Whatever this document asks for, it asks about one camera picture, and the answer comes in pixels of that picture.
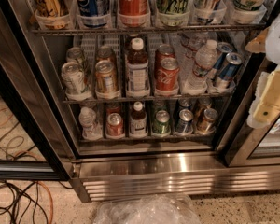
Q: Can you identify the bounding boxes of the brown juice bottle shelf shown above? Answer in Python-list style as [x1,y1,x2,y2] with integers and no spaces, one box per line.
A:
[126,38,149,97]
[130,101,147,138]

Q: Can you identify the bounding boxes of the red can bottom shelf front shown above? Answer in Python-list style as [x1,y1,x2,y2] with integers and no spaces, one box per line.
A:
[106,113,124,138]

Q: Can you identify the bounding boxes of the gold can shelf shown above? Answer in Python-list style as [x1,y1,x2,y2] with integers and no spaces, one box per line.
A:
[194,97,212,118]
[196,108,218,134]

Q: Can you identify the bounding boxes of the orange can middle shelf rear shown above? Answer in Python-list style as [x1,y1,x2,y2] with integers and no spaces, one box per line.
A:
[96,46,116,63]

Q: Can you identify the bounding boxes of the red cola can middle front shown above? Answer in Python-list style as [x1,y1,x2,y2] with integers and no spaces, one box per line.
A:
[156,57,179,96]

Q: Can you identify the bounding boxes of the green can bottom shelf front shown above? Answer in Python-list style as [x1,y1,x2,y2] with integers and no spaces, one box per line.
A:
[152,110,170,136]

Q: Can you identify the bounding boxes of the red cola can middle rear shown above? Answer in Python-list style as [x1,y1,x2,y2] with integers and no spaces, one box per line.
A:
[155,44,175,65]

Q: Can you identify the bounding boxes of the blue slim can middle front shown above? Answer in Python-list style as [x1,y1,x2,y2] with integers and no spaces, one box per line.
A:
[214,52,243,89]

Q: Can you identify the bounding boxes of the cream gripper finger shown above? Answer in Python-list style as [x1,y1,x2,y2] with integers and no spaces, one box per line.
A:
[247,65,280,129]
[245,28,269,53]

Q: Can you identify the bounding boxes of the gold can bottom shelf front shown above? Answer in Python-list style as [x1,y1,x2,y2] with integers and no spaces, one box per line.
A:
[196,108,218,134]

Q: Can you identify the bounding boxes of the clear water bottle bottom shelf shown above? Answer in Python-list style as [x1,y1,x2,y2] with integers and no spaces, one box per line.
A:
[78,106,103,140]

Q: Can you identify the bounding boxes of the blue can bottom shelf front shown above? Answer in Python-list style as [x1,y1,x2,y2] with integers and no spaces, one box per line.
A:
[175,109,193,134]

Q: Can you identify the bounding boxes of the brown juice bottle bottom shelf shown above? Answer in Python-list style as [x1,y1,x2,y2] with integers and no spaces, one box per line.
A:
[130,101,147,138]

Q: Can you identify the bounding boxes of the red cola can top shelf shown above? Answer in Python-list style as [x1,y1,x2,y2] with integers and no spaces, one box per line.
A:
[119,0,147,27]

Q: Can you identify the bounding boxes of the blue slim can middle rear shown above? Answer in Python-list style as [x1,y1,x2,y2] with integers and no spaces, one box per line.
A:
[208,42,233,80]

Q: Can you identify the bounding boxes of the silver can shelf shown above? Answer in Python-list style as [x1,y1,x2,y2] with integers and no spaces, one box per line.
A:
[61,62,91,101]
[66,47,85,66]

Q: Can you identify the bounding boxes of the silver can middle shelf front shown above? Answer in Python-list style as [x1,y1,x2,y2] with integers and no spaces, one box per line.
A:
[61,62,91,101]

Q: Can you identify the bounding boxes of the brown juice bottle middle shelf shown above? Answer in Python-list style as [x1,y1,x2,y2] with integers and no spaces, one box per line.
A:
[126,38,149,97]

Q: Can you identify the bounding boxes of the clear plastic bag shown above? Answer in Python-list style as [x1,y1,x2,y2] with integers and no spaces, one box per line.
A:
[93,194,202,224]

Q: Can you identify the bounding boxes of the yellow can top shelf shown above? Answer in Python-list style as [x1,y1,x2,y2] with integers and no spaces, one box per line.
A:
[35,0,69,18]

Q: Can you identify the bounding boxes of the orange can middle shelf front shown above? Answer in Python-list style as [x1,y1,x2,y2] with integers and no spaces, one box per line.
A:
[95,60,119,99]

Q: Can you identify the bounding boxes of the clear water bottle middle shelf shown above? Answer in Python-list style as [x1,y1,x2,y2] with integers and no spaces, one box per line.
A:
[183,39,217,95]

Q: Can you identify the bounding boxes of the blue can bottom shelf rear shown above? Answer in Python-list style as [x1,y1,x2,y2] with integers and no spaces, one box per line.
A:
[175,98,192,115]

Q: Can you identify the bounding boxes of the silver can middle shelf rear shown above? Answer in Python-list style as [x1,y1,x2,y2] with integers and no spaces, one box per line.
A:
[66,47,85,66]

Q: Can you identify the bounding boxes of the black and orange floor cables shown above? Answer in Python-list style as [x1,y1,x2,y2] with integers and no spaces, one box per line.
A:
[0,106,73,224]

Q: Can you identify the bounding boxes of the gold can bottom shelf rear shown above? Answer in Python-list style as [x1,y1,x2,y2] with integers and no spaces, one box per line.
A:
[194,97,212,118]

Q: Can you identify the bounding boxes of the blue pepsi can top shelf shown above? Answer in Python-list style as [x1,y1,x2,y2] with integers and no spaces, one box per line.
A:
[77,0,110,28]

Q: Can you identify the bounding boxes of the blue slim can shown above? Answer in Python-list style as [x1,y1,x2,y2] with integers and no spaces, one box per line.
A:
[208,42,233,80]
[214,52,243,89]

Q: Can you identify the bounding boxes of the stainless steel fridge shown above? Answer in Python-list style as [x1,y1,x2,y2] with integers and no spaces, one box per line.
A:
[0,0,280,203]

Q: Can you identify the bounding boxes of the clear water bottle shelf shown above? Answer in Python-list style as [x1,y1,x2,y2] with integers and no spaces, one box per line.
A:
[78,106,103,140]
[183,39,217,95]

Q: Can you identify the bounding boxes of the orange can shelf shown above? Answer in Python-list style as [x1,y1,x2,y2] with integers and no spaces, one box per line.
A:
[95,60,119,99]
[96,46,116,63]

